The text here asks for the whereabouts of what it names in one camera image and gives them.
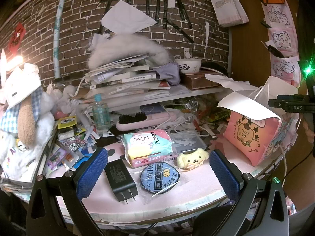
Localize round blue badge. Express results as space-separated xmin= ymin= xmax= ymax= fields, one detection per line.
xmin=137 ymin=161 xmax=182 ymax=199

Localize blue plastic tag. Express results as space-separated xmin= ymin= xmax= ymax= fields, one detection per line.
xmin=73 ymin=153 xmax=93 ymax=169

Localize black power adapter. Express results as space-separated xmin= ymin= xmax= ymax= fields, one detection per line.
xmin=105 ymin=159 xmax=138 ymax=204

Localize pink cartoon paper bag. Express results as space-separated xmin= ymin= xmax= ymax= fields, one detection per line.
xmin=224 ymin=111 xmax=299 ymax=166

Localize clear plastic card case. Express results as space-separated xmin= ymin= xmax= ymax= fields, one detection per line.
xmin=170 ymin=130 xmax=207 ymax=154

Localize pink cartoon hanging organizer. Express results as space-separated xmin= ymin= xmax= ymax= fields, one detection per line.
xmin=262 ymin=3 xmax=301 ymax=87

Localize yellow snack sachet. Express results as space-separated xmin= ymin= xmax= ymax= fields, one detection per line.
xmin=57 ymin=116 xmax=77 ymax=129

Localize pastel tissue pack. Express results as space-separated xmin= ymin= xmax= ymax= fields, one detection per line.
xmin=122 ymin=129 xmax=173 ymax=168

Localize pink hairbrush black bristles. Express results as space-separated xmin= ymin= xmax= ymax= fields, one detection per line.
xmin=116 ymin=111 xmax=177 ymax=132

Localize clear plastic water bottle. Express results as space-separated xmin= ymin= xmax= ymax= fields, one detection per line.
xmin=92 ymin=94 xmax=110 ymax=131

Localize white shelf board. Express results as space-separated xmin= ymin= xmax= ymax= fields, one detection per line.
xmin=106 ymin=85 xmax=224 ymax=111

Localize white plush dog toy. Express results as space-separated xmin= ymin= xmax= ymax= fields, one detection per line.
xmin=1 ymin=51 xmax=55 ymax=183

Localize brown wooden box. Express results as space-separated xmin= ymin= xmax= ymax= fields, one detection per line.
xmin=180 ymin=71 xmax=222 ymax=91

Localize white panda bowl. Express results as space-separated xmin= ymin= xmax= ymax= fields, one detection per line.
xmin=175 ymin=58 xmax=202 ymax=75

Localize white hanging paper bag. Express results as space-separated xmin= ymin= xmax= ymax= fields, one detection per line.
xmin=211 ymin=0 xmax=249 ymax=27

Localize stack of books and papers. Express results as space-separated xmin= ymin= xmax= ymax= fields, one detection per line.
xmin=81 ymin=55 xmax=161 ymax=97

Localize purple grey cloth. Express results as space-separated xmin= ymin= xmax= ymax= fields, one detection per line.
xmin=153 ymin=62 xmax=181 ymax=86

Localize grey fluffy fur pile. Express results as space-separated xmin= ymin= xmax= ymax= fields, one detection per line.
xmin=88 ymin=34 xmax=174 ymax=70

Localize yellow dog plush keychain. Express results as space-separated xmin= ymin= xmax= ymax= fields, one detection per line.
xmin=176 ymin=148 xmax=209 ymax=171

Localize red paper wall decoration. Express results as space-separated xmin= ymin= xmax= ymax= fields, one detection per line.
xmin=8 ymin=22 xmax=26 ymax=55

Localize white paper sheet on wall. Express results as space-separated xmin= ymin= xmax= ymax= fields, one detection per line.
xmin=101 ymin=1 xmax=157 ymax=34

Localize light blue wall pipe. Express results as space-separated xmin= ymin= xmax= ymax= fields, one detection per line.
xmin=53 ymin=0 xmax=65 ymax=78

